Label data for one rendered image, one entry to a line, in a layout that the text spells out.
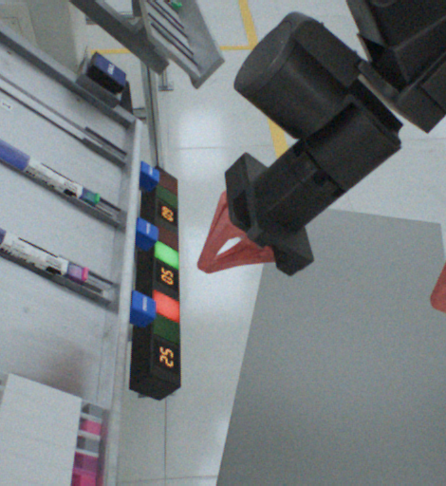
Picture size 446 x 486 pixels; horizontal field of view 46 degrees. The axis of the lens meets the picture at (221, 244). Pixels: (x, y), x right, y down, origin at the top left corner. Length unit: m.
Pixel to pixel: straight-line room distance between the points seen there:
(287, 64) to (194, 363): 1.04
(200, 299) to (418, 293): 0.83
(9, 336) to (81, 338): 0.07
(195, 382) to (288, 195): 0.93
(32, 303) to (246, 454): 0.25
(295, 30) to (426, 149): 1.77
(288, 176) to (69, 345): 0.23
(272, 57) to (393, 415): 0.39
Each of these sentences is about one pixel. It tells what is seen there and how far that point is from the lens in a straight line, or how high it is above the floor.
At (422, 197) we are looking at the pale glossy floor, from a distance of 1.88.
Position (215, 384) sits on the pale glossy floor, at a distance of 1.29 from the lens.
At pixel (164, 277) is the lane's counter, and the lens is 0.61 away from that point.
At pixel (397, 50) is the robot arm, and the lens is 0.38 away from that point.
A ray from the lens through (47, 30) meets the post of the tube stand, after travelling 0.98.
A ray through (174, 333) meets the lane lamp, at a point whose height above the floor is 0.65.
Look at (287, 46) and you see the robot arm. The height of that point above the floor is 0.97.
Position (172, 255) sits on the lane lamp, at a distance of 0.64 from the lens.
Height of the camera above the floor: 1.11
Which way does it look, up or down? 44 degrees down
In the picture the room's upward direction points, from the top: straight up
